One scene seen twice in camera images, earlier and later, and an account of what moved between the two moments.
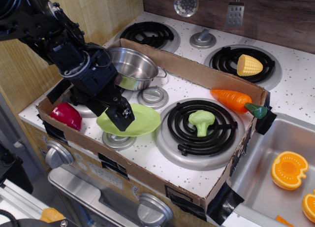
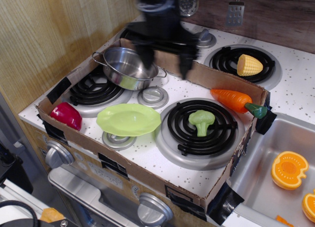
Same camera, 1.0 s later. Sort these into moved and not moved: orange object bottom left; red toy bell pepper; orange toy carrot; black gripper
Moved: black gripper
Not moved: red toy bell pepper; orange toy carrot; orange object bottom left
